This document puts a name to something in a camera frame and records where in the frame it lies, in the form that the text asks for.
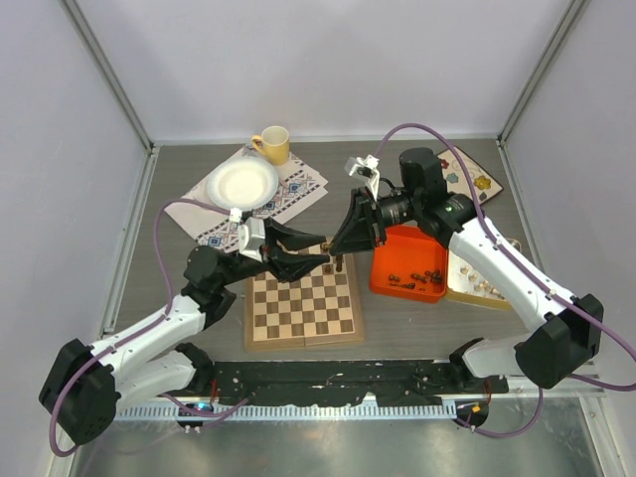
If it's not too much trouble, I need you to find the floral square plate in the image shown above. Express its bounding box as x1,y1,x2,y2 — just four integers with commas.
437,147,504,204

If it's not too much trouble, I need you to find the orange plastic tray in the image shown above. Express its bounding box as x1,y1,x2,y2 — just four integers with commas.
369,225,448,303

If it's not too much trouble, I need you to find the yellow mug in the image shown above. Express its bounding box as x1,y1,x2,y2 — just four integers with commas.
250,125,290,167

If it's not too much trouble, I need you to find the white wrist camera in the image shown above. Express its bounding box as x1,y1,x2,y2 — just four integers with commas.
345,155,381,199
229,208,266,262

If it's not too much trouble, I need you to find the gold tray of light pieces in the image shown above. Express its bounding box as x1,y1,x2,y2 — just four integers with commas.
445,251,512,311

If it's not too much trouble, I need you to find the wooden chess board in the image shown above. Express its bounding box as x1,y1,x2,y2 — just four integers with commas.
244,254,365,352

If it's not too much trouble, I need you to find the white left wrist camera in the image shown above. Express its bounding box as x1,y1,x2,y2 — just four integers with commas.
229,208,266,262

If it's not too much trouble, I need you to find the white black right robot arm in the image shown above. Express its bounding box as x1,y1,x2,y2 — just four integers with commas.
330,147,604,393

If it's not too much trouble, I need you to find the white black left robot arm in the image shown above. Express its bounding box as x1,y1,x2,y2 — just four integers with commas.
39,219,329,457

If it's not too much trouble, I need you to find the white paper bowl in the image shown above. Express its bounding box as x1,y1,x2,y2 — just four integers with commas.
206,157,279,211

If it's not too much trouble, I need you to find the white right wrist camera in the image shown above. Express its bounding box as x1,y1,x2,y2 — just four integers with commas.
345,155,381,199

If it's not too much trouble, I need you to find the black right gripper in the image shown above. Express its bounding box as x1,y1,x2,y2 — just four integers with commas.
329,187,421,257

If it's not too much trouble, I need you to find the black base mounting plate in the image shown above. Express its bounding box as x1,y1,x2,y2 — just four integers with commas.
151,359,510,405

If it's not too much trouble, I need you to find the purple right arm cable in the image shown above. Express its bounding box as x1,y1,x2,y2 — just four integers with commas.
373,121,636,440

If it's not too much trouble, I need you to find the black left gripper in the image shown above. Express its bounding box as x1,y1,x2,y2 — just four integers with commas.
218,219,329,287

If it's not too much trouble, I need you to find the aluminium frame rail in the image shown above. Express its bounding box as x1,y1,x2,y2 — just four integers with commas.
62,358,607,422

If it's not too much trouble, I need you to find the dark chess piece cluster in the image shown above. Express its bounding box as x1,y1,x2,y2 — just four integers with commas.
388,269,444,290

